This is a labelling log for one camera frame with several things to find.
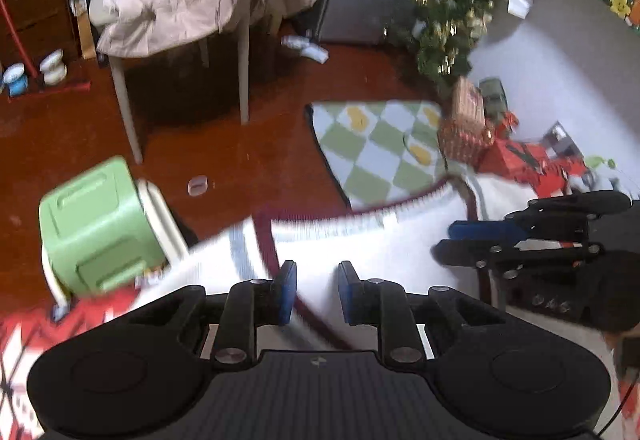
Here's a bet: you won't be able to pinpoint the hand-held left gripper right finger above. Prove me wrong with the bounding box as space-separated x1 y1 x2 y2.
338 261 506 370

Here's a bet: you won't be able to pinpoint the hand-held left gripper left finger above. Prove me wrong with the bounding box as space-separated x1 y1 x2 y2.
127 261 297 371

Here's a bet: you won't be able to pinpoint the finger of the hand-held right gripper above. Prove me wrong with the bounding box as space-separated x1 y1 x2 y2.
432 240 603 271
447 191 632 243

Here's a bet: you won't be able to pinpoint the white knit vest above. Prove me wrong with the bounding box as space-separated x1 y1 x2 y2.
135 173 536 351

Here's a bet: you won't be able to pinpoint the red gift box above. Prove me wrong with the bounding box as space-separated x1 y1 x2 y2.
477 110 596 196

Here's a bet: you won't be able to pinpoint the tan patterned gift box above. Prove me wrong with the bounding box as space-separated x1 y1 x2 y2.
437 76 496 161

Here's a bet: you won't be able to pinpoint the small green plant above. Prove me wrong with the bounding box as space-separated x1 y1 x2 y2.
585 155 618 173

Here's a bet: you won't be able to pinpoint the green checkered rug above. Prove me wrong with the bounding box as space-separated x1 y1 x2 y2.
305 99 481 213

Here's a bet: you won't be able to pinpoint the green gift box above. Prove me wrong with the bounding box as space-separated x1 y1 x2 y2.
477 78 508 113

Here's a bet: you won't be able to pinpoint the green plastic stool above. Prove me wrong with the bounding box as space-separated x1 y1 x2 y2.
39 156 191 316

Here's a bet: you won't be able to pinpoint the small Christmas tree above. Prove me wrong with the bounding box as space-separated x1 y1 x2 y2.
382 0 506 94

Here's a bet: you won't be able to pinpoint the white chair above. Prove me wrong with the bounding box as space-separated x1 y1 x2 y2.
90 0 253 165

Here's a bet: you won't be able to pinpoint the white paper scraps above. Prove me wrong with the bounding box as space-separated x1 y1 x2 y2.
280 34 330 64

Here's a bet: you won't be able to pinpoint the red patterned blanket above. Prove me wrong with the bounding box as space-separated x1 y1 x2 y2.
0 290 141 440

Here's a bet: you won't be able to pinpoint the blue white cup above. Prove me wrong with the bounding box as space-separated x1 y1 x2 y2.
2 63 28 97

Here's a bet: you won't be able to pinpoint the wooden drawer cabinet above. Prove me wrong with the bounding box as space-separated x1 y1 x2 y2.
0 0 83 66

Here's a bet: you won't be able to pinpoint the white wall charger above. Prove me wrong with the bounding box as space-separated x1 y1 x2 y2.
542 120 583 158

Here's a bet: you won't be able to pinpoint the red handled broom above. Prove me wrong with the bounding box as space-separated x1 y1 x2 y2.
0 0 92 104

